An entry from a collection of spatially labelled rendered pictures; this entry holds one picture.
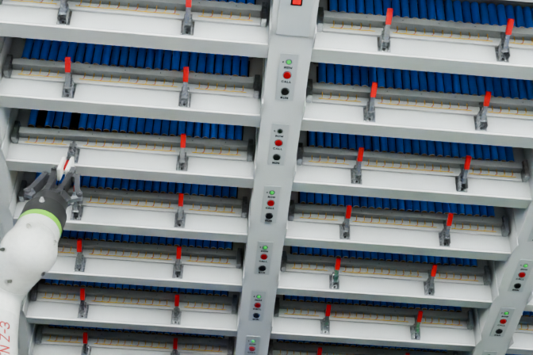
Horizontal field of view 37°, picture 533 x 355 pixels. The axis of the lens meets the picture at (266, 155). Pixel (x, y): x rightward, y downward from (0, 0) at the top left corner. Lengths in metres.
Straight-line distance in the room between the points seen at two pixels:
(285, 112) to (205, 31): 0.27
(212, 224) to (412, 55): 0.70
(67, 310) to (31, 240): 0.84
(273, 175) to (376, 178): 0.26
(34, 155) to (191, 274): 0.55
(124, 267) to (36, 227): 0.67
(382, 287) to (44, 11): 1.16
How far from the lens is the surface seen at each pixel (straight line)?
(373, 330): 2.43
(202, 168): 1.99
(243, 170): 1.99
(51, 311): 2.43
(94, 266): 2.27
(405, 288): 2.31
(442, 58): 1.83
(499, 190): 2.11
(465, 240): 2.22
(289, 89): 1.82
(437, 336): 2.47
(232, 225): 2.11
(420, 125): 1.93
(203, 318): 2.39
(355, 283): 2.28
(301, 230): 2.13
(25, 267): 1.61
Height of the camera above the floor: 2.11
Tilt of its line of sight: 37 degrees down
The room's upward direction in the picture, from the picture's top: 7 degrees clockwise
